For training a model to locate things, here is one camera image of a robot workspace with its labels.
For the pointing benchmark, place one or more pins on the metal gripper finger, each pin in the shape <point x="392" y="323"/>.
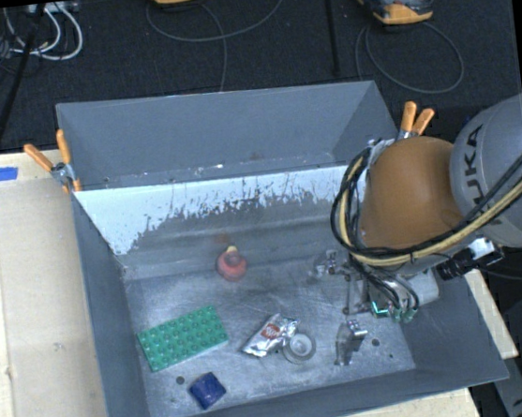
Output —
<point x="348" y="339"/>
<point x="330" y="262"/>

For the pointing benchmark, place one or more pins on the clear glass cup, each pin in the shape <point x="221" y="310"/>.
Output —
<point x="300" y="348"/>

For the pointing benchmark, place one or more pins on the silver foil packet red print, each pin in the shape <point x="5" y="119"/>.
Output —
<point x="269" y="336"/>

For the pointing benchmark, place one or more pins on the grey metal bin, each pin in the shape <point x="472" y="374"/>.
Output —
<point x="274" y="390"/>

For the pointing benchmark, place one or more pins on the red toy with yellow tip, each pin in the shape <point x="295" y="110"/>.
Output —
<point x="231" y="265"/>

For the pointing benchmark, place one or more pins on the dark blue block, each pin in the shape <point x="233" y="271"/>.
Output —
<point x="209" y="390"/>

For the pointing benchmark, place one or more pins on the green studded flat block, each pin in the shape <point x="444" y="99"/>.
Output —
<point x="182" y="339"/>

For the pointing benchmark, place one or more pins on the pale wood flat board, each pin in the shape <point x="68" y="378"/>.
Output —
<point x="44" y="324"/>

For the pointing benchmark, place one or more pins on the black cylinder on white bracket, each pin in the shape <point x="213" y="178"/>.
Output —
<point x="466" y="261"/>

